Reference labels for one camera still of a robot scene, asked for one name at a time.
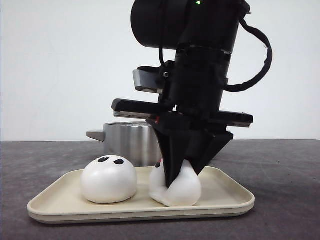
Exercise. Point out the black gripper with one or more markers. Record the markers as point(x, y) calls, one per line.
point(195, 89)

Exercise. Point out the panda bun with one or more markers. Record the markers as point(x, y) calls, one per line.
point(185, 190)
point(109, 179)

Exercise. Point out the beige rectangular tray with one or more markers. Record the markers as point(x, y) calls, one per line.
point(63, 203)

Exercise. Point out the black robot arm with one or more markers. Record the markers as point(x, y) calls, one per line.
point(187, 119)

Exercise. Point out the stainless steel pot grey handles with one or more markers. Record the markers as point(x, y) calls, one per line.
point(135, 141)

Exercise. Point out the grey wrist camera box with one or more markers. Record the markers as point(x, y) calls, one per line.
point(152, 79)

